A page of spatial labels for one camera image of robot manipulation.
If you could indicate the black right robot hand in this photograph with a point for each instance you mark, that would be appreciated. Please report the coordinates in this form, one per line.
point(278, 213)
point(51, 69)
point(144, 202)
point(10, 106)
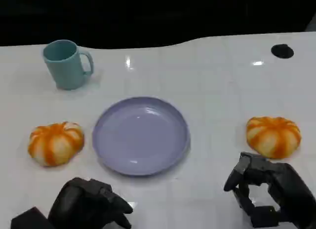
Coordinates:
point(288, 187)

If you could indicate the lilac plate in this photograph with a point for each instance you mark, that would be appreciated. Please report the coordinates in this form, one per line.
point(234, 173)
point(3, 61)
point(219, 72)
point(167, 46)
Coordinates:
point(141, 136)

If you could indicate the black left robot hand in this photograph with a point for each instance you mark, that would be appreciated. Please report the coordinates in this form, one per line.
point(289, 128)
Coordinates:
point(74, 202)

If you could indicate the orange and white bread roll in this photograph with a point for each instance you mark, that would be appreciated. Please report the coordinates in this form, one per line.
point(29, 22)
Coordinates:
point(274, 136)
point(55, 143)

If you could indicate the black cloth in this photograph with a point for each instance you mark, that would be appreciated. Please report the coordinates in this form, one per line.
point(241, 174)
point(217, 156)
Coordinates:
point(123, 14)

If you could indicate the pale green mug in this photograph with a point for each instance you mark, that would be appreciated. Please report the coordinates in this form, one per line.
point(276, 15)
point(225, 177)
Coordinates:
point(66, 68)

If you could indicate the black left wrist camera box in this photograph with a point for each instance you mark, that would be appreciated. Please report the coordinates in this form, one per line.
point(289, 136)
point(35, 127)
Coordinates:
point(30, 220)

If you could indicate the black table grommet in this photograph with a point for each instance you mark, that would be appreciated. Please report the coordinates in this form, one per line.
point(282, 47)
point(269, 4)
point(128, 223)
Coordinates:
point(282, 50)

